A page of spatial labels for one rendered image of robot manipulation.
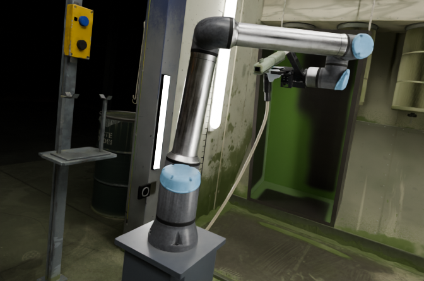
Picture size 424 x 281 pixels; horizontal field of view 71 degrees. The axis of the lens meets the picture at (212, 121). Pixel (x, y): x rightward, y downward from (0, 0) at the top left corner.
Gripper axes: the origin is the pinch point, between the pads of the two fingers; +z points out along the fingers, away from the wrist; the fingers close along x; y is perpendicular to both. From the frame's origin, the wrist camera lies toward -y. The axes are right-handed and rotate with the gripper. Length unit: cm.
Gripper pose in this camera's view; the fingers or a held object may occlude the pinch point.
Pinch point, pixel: (265, 69)
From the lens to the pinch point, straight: 148.5
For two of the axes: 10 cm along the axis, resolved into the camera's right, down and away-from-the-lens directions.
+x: 5.2, -3.9, 7.6
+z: -8.5, -1.7, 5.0
